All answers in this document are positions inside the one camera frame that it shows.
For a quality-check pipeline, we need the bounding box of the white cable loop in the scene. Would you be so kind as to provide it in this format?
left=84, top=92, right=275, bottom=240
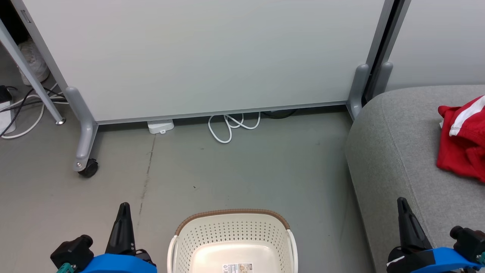
left=208, top=112, right=261, bottom=144

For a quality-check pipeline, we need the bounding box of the red knit sweater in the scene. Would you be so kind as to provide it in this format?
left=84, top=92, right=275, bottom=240
left=436, top=95, right=485, bottom=183

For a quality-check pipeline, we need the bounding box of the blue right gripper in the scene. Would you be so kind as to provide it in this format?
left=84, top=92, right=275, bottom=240
left=386, top=197, right=482, bottom=273

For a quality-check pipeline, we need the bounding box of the grey fabric sofa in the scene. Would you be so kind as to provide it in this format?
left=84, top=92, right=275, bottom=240
left=345, top=84, right=485, bottom=273

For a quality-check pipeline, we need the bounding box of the large white partition panel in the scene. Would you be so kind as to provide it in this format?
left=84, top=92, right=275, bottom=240
left=11, top=0, right=396, bottom=171

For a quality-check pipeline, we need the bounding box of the black caster wheel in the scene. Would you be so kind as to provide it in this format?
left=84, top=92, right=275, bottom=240
left=78, top=158, right=99, bottom=178

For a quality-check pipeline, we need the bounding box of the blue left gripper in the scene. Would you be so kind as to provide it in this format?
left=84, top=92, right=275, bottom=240
left=78, top=202, right=158, bottom=273

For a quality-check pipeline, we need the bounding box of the white shoe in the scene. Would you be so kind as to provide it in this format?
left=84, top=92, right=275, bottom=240
left=17, top=38, right=50, bottom=86

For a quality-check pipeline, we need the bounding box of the cream plastic laundry basket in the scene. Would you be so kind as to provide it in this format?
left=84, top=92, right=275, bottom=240
left=167, top=209, right=299, bottom=273

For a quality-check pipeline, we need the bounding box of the white label sticker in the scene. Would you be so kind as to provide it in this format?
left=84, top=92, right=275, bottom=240
left=222, top=262, right=253, bottom=273

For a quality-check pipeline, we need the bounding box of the thin black floor cable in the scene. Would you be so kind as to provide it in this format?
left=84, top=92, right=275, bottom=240
left=261, top=109, right=298, bottom=119

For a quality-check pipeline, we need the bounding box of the grey metal table leg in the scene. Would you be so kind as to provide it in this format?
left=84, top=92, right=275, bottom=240
left=0, top=19, right=66, bottom=126

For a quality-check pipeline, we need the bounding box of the long white floor cable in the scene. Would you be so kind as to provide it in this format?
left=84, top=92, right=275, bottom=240
left=0, top=83, right=69, bottom=140

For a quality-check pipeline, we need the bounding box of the black cable bundle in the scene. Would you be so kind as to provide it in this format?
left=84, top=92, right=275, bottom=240
left=0, top=85, right=67, bottom=137

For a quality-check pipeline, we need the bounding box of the white power strip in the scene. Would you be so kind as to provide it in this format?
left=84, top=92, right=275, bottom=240
left=147, top=119, right=175, bottom=134

